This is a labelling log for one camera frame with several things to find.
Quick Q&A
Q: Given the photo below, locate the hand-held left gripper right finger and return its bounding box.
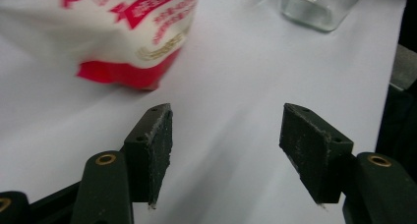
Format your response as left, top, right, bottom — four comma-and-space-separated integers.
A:
278, 102, 355, 205

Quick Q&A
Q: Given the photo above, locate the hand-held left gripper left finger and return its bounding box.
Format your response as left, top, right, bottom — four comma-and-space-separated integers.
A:
123, 102, 174, 209

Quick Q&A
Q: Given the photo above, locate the red and white plastic bag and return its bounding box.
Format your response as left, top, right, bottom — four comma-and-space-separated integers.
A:
0, 0, 201, 91

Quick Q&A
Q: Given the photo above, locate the glass jar with black lid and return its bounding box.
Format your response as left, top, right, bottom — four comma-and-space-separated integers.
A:
280, 0, 370, 32

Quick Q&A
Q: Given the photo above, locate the white table sheet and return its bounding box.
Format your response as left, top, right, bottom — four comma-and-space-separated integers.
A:
0, 0, 409, 224

